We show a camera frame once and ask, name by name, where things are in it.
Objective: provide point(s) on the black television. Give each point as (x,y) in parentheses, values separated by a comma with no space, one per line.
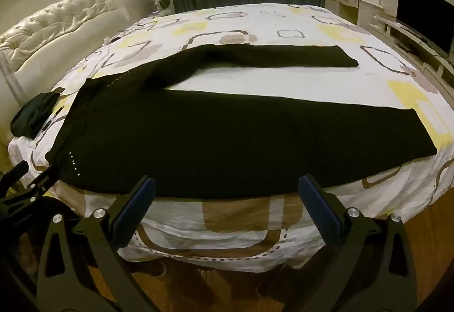
(422,17)

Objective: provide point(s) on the white television stand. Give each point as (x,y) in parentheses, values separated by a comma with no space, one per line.
(400,39)

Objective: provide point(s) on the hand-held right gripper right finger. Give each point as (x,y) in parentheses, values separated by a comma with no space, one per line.
(319,212)

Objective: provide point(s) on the white dressing table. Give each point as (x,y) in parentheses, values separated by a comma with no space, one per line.
(346,5)

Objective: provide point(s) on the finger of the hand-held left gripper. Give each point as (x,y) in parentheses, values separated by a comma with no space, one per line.
(14,172)
(42,182)

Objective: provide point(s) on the small dark folded cloth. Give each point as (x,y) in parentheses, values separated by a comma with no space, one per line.
(33,113)

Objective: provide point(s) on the patterned white bed sheet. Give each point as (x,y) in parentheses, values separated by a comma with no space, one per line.
(248,28)

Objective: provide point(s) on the black pants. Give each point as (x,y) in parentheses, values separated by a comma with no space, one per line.
(212,141)

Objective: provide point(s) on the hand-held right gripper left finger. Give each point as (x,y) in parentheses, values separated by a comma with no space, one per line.
(136,212)

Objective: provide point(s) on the cream tufted headboard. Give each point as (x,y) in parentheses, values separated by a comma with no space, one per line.
(53,24)

